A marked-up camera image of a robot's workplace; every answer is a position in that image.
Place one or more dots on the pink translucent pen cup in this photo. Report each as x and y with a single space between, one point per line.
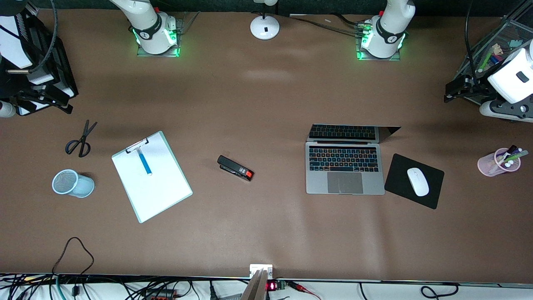
487 164

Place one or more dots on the green marker with white cap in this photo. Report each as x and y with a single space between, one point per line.
486 61

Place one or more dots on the circuit board red display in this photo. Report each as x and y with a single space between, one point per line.
277 285

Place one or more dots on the white marker blue cap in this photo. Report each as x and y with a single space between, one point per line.
495 59

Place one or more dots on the black stapler red end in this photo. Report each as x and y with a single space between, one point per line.
233 166

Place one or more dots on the light green clipboard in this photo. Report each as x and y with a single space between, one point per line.
141 218

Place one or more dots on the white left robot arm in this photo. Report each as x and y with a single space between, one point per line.
391 29

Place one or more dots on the white lamp base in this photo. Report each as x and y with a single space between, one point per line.
265 27

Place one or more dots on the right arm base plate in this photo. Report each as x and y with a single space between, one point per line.
180 33

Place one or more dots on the black marker in cup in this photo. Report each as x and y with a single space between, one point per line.
511 148

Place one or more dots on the teal binder clip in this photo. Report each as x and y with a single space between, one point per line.
515 43

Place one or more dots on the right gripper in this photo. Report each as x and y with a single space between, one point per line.
11 88

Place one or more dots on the camera mount post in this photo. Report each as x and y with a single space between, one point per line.
260 283

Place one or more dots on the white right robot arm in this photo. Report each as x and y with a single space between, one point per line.
150 25

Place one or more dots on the silver laptop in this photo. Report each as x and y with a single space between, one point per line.
344 179

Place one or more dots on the black document tray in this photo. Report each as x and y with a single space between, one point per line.
62 71

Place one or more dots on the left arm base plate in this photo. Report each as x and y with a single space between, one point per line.
358 46

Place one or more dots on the white paper sheet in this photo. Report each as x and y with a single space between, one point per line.
162 191

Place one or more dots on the green marker in cup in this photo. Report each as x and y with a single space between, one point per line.
518 155

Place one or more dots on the black blue scissors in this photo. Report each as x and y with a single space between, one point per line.
84 143

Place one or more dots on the white computer mouse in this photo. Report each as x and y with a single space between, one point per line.
418 182

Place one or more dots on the black mouse pad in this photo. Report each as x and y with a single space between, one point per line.
399 179

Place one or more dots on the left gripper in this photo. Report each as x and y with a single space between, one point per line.
477 88

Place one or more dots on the light blue mesh cup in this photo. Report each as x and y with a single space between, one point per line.
81 185

